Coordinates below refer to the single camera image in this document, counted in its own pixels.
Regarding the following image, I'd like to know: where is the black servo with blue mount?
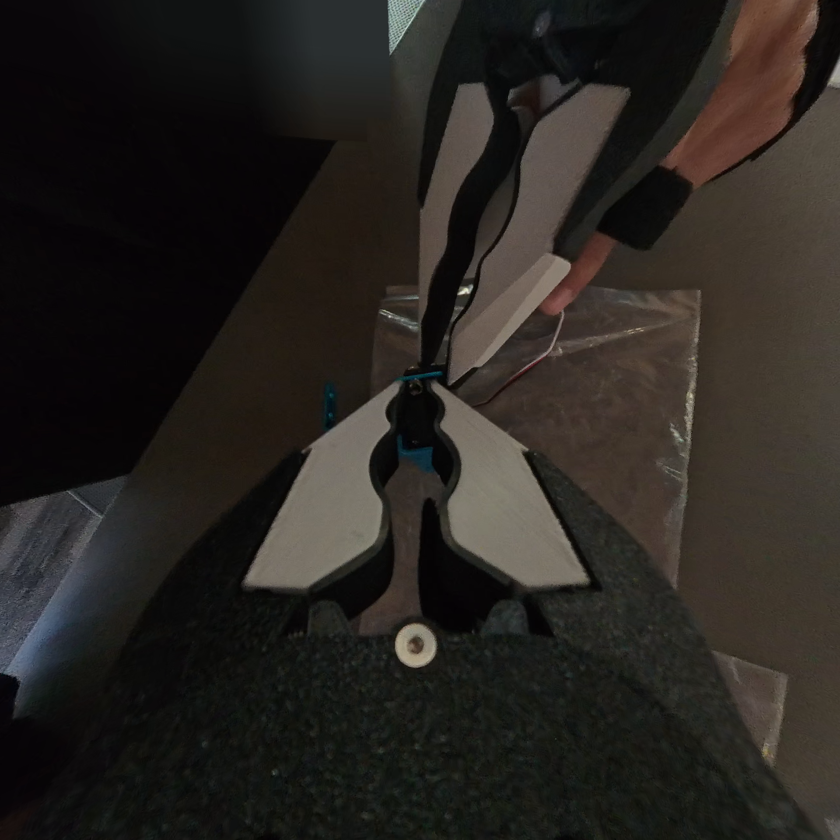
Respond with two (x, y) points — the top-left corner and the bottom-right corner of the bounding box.
(394, 367), (448, 475)

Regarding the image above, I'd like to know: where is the large clear plastic bag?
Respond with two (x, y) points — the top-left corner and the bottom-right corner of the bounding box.
(371, 282), (704, 592)

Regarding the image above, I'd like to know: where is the pile of small screw bags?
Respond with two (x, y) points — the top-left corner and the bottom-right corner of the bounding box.
(714, 648), (790, 770)

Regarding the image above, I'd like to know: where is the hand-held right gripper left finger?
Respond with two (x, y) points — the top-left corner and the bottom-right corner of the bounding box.
(241, 384), (398, 592)

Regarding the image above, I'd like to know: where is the person's left hand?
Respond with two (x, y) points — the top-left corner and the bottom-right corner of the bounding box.
(541, 0), (821, 316)

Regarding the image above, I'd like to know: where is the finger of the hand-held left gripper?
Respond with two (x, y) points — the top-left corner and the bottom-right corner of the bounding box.
(445, 83), (634, 388)
(416, 82), (501, 376)

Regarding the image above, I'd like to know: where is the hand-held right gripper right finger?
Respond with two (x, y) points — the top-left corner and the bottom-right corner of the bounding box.
(430, 384), (590, 592)

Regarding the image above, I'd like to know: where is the person's black clothing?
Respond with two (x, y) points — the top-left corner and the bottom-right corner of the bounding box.
(0, 0), (342, 508)

